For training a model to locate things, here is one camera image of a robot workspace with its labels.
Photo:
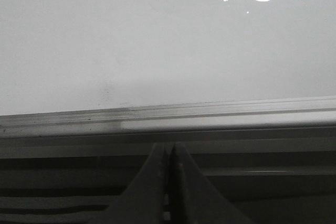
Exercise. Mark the white whiteboard with grey frame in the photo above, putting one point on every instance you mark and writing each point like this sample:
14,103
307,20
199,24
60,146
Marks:
112,77

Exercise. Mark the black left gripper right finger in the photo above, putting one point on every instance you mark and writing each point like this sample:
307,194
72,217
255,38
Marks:
193,199

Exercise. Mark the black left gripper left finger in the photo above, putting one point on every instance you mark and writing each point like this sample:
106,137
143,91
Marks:
143,201

